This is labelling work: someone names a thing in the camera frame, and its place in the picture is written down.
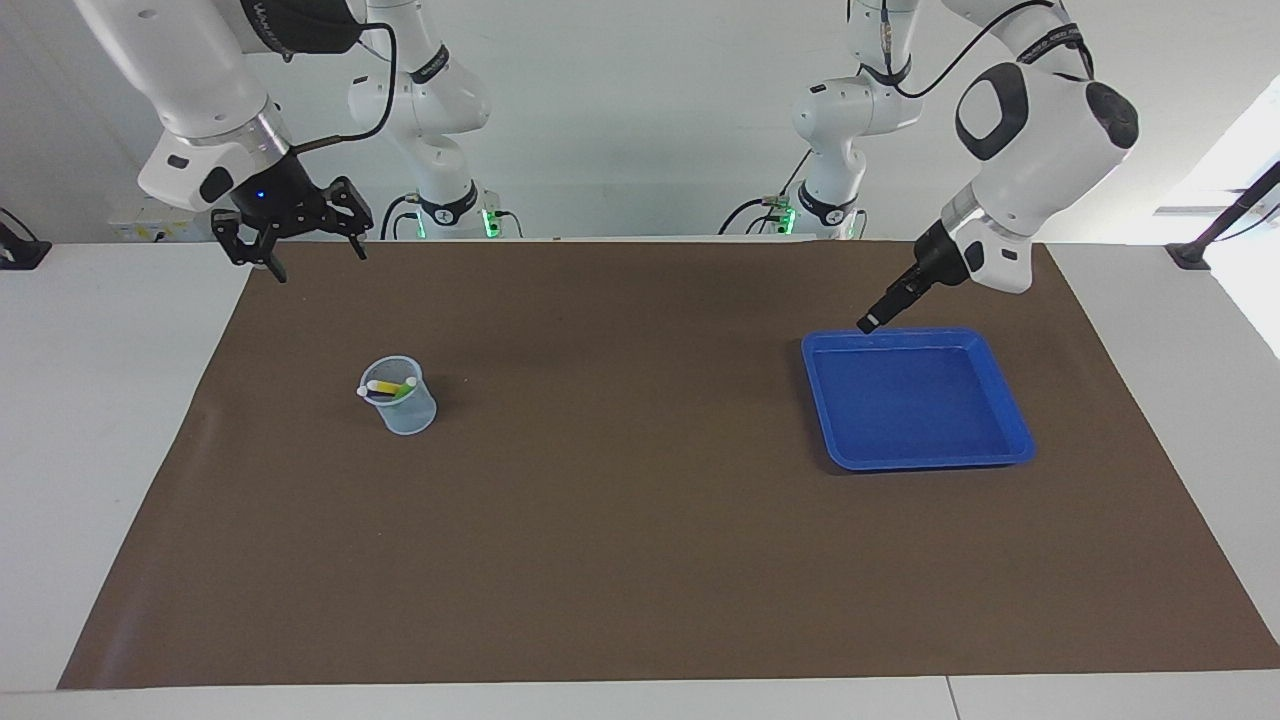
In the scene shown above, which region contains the black left arm base cable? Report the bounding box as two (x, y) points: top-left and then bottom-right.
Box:
(718, 148), (811, 236)

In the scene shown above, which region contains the black right arm base cable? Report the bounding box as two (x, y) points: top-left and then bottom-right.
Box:
(380, 195), (421, 241)

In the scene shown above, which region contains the black clamp with pole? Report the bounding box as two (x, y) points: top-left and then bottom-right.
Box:
(1165, 160), (1280, 271)

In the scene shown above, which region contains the blue plastic tray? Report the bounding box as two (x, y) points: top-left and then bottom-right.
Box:
(801, 327), (1036, 472)

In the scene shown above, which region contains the brown table mat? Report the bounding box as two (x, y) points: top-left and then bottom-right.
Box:
(57, 238), (1280, 691)

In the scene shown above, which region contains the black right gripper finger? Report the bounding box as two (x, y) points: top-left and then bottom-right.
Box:
(325, 177), (374, 261)
(210, 210), (289, 284)

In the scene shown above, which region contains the white wall socket box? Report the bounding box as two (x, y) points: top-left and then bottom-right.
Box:
(107, 193), (216, 243)

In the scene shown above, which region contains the black table clamp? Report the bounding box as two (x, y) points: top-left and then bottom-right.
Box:
(0, 207), (53, 271)

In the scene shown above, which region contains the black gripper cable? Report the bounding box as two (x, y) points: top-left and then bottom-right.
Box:
(850, 0), (1096, 101)
(285, 20), (398, 156)

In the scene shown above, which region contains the black arm base cable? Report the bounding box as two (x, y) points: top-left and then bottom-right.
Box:
(380, 195), (421, 241)
(718, 148), (811, 236)

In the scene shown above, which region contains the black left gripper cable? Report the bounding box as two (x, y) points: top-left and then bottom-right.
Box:
(850, 0), (1096, 101)

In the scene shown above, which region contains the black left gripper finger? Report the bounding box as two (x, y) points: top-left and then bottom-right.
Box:
(857, 268), (926, 335)

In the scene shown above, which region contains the translucent plastic cup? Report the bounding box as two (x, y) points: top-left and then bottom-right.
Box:
(359, 356), (437, 437)

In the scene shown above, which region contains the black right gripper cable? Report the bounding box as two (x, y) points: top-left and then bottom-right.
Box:
(285, 20), (398, 156)

